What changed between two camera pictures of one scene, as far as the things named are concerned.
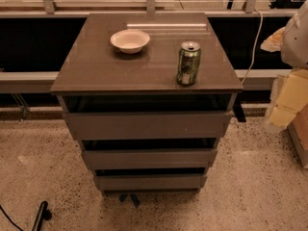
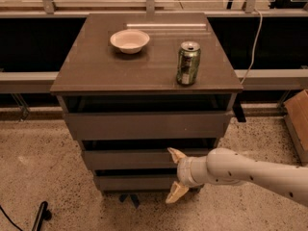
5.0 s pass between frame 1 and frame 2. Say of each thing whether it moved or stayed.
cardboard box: stayed
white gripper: moved
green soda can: stayed
